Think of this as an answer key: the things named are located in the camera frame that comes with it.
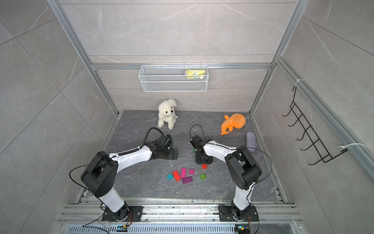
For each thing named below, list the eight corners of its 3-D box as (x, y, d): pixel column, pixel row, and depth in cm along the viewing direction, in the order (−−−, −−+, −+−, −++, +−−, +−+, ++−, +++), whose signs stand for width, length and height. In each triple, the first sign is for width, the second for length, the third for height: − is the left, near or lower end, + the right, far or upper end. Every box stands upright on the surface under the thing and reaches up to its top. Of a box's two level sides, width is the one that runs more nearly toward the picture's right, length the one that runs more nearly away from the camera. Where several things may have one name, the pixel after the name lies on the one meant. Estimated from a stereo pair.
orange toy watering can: (221, 135, 107) (223, 129, 101) (214, 124, 114) (215, 118, 108) (244, 127, 112) (247, 120, 107) (236, 116, 119) (238, 110, 114)
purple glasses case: (246, 149, 100) (247, 147, 98) (246, 133, 109) (247, 130, 107) (254, 151, 99) (256, 149, 97) (253, 134, 108) (255, 132, 106)
